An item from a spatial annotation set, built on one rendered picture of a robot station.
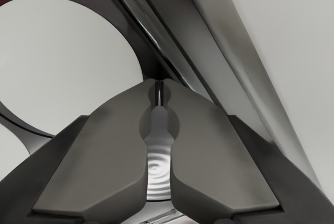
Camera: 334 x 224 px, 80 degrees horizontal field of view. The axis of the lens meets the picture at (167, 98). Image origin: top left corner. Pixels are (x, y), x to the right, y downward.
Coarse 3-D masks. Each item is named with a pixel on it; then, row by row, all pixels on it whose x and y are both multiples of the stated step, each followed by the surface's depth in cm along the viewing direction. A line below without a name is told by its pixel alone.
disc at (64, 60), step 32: (32, 0) 10; (64, 0) 10; (0, 32) 11; (32, 32) 11; (64, 32) 11; (96, 32) 11; (0, 64) 12; (32, 64) 12; (64, 64) 12; (96, 64) 12; (128, 64) 12; (0, 96) 13; (32, 96) 13; (64, 96) 13; (96, 96) 13
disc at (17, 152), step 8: (0, 128) 15; (0, 136) 15; (8, 136) 15; (16, 136) 15; (0, 144) 16; (8, 144) 16; (16, 144) 16; (0, 152) 16; (8, 152) 16; (16, 152) 16; (24, 152) 16; (0, 160) 17; (8, 160) 17; (16, 160) 17; (0, 168) 17; (8, 168) 17; (0, 176) 18
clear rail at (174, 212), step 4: (168, 212) 22; (172, 212) 22; (176, 212) 21; (156, 216) 22; (160, 216) 22; (164, 216) 22; (168, 216) 22; (172, 216) 22; (176, 216) 22; (148, 220) 23; (152, 220) 22; (156, 220) 22; (160, 220) 22; (164, 220) 22; (168, 220) 22
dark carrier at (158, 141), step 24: (0, 0) 10; (72, 0) 10; (96, 0) 10; (120, 24) 11; (144, 48) 12; (144, 72) 13; (168, 72) 13; (0, 120) 14; (24, 144) 16; (168, 144) 16; (168, 168) 18; (168, 192) 20; (144, 216) 22
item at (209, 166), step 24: (168, 96) 10; (192, 96) 10; (168, 120) 9; (192, 120) 8; (216, 120) 8; (192, 144) 7; (216, 144) 7; (240, 144) 7; (192, 168) 6; (216, 168) 6; (240, 168) 6; (192, 192) 6; (216, 192) 5; (240, 192) 5; (264, 192) 5; (192, 216) 6; (216, 216) 6
